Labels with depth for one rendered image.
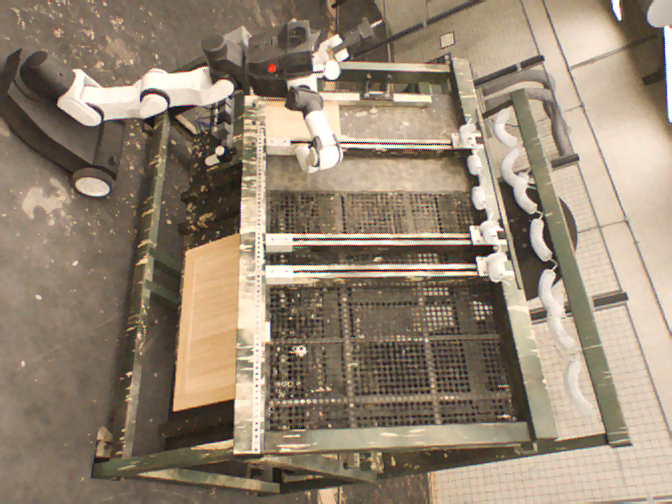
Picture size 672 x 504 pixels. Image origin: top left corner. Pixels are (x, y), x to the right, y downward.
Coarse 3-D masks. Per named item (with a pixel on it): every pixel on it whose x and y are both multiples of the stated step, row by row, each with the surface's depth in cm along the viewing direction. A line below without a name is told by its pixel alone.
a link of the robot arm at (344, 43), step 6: (348, 36) 284; (336, 42) 286; (342, 42) 283; (348, 42) 282; (336, 48) 283; (342, 48) 284; (348, 48) 288; (336, 54) 289; (342, 54) 288; (336, 60) 292; (342, 60) 289
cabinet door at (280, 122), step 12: (276, 108) 312; (324, 108) 315; (336, 108) 316; (276, 120) 308; (288, 120) 309; (300, 120) 310; (336, 120) 312; (276, 132) 304; (288, 132) 305; (300, 132) 305; (336, 132) 307
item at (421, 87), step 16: (320, 80) 333; (320, 224) 283; (448, 224) 291; (320, 256) 274; (368, 304) 268; (384, 304) 269; (400, 304) 271; (416, 304) 272; (432, 304) 272; (448, 304) 273; (464, 304) 269; (336, 336) 255; (336, 352) 251; (464, 368) 257; (480, 368) 253; (480, 384) 250; (480, 400) 246; (384, 416) 241; (400, 416) 241; (432, 416) 245; (448, 416) 246
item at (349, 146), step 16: (464, 128) 291; (272, 144) 292; (288, 144) 293; (304, 144) 294; (352, 144) 299; (368, 144) 300; (384, 144) 301; (400, 144) 302; (416, 144) 303; (432, 144) 304; (448, 144) 305
